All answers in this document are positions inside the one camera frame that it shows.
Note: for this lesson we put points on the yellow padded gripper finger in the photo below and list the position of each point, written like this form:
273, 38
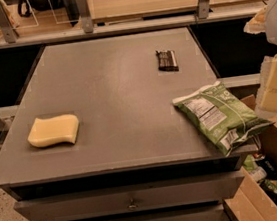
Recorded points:
256, 24
266, 101

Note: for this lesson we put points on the green jalapeno chip bag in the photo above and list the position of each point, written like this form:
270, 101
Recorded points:
221, 117

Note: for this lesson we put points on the dark rxbar chocolate bar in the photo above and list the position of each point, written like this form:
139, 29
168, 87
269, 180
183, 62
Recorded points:
167, 61

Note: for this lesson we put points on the black bag top left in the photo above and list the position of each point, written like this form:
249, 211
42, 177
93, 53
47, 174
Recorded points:
25, 7

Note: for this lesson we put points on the cardboard box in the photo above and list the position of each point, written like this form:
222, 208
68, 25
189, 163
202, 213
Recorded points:
270, 170

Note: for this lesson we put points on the upper grey drawer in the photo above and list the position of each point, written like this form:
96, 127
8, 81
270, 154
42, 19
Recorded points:
148, 196

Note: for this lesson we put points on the upper drawer knob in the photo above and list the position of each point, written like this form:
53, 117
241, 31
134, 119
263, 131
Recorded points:
132, 206

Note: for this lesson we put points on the yellow sponge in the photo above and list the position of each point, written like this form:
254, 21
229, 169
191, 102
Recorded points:
52, 131

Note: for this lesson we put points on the middle metal bracket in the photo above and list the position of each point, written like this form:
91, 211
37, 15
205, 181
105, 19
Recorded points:
84, 12

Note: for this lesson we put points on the left metal bracket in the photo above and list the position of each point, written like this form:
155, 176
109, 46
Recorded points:
6, 26

